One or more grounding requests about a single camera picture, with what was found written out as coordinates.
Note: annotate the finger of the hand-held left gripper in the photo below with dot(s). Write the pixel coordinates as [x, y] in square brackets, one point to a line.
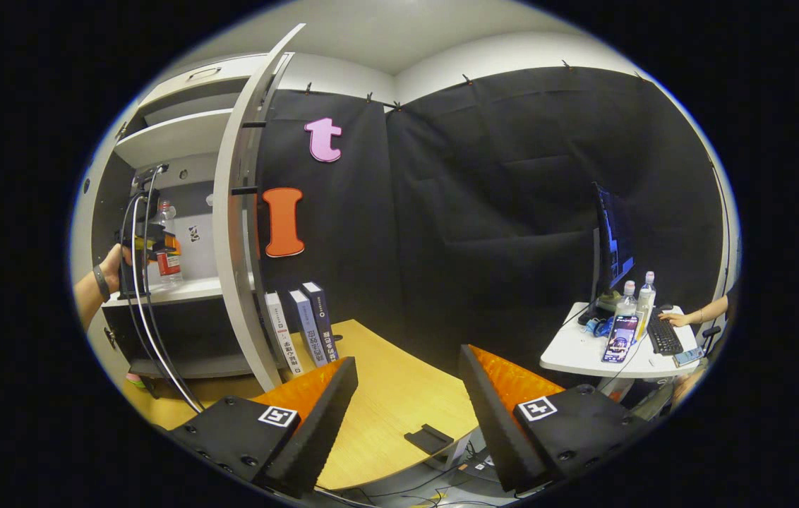
[163, 245]

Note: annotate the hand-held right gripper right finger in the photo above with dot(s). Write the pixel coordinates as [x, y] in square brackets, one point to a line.
[495, 430]

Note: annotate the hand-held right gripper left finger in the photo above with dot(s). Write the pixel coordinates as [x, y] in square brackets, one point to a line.
[322, 430]

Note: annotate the clear bottle with red label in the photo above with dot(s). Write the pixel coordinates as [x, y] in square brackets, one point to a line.
[169, 264]

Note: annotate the black wristband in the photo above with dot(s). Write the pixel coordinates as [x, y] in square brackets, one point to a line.
[101, 282]

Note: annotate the white cabinet shelf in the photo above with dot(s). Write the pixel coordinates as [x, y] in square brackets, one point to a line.
[173, 134]
[195, 289]

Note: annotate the white cabinet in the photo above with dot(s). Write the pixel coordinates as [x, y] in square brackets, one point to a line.
[173, 331]

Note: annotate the grey blue book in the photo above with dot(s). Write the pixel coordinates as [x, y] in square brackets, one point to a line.
[308, 328]

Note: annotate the white book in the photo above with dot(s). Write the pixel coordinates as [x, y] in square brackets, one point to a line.
[283, 331]

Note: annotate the white side table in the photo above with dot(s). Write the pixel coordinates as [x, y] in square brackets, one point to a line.
[576, 353]

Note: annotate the pink object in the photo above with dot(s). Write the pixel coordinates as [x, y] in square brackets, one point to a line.
[135, 379]

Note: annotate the small blue object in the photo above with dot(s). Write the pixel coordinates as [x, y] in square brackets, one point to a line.
[601, 327]

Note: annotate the smartphone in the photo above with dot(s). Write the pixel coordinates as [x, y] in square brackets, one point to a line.
[620, 339]

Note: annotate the clear bottle with white cap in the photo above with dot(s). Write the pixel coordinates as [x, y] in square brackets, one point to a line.
[646, 296]
[627, 302]

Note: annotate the black keyboard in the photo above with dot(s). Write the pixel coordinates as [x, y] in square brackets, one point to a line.
[664, 337]

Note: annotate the black backdrop cloth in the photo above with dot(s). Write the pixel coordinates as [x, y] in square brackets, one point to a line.
[477, 233]

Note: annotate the light blue card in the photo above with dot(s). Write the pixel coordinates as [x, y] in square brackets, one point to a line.
[687, 356]

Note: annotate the black computer monitor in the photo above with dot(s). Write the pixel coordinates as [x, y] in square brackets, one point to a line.
[611, 247]

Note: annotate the black flat bracket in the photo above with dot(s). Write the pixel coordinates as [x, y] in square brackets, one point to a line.
[428, 439]

